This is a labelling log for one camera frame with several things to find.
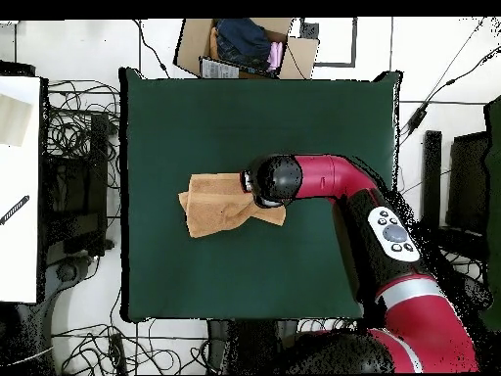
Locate pink garment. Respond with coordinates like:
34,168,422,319
266,40,284,72

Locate dark green table cloth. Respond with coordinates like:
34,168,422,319
118,67,403,323

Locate black equipment stand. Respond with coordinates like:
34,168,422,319
40,113,115,258
419,129,492,269

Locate beige paper sheet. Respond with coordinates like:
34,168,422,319
0,93,35,149

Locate black striped stick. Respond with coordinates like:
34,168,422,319
0,194,31,227

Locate black power strip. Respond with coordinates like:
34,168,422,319
108,331,127,375

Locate tan cloth in box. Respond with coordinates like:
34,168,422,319
207,25,220,62

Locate black floor cable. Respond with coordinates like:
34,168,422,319
132,19,171,78

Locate orange terry towel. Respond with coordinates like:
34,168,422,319
177,171,288,239

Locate black power adapter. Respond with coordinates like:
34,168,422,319
405,106,429,135

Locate long black adapter cable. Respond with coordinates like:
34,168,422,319
398,17,501,146

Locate black cable tangle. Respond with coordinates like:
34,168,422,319
50,318,212,375
45,78,121,189
392,218,486,283

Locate cardboard box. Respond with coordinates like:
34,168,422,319
172,17,320,80

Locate white side table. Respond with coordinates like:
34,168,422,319
0,74,43,305

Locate blue jeans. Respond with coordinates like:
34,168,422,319
213,18,274,72

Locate black office chair base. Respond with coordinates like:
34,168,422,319
11,254,99,373
449,265,493,314

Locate printed paper label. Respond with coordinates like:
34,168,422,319
199,57,241,80

